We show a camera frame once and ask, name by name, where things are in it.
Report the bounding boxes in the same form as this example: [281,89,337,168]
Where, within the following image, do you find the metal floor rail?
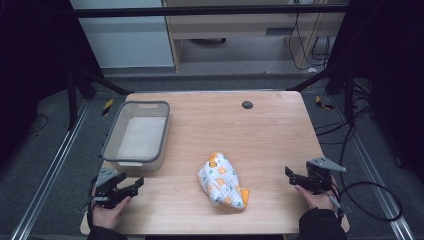
[333,96,416,240]
[9,99,92,240]

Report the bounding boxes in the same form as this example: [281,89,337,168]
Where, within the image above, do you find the thin black floor cable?
[25,113,50,135]

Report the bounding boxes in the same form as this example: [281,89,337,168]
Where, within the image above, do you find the yellow black hazard tape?
[101,98,115,117]
[314,95,335,111]

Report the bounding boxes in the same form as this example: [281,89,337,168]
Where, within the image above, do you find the light wooden desk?
[162,0,351,73]

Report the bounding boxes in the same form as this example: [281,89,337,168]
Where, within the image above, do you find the grey plastic basket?
[101,100,172,174]

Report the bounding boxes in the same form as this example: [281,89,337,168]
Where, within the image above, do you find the black looped gripper cable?
[328,156,404,223]

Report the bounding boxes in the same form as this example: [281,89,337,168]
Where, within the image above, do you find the black floor cables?
[314,79,379,146]

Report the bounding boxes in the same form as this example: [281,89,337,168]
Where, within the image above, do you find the person's right hand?
[294,176,339,212]

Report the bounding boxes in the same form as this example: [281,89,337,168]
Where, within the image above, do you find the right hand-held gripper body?
[306,156,347,195]

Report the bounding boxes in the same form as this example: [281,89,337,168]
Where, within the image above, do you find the white cabinet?
[69,0,175,70]

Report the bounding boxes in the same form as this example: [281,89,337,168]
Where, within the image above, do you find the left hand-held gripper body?
[90,166,132,210]

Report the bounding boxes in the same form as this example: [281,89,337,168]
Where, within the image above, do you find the black metal stand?
[65,64,134,132]
[287,64,357,128]

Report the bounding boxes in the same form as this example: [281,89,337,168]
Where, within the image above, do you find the black horizontal frame bar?
[71,4,351,19]

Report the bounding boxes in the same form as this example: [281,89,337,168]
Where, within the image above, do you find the white orange patterned cloth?
[197,151,251,211]

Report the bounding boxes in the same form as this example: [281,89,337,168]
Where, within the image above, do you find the person's left hand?
[91,195,133,231]

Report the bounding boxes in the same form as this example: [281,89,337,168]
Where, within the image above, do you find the black curtain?
[0,0,105,169]
[328,0,424,183]

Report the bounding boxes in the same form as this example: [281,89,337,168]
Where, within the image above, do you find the hanging black cables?
[287,12,333,72]

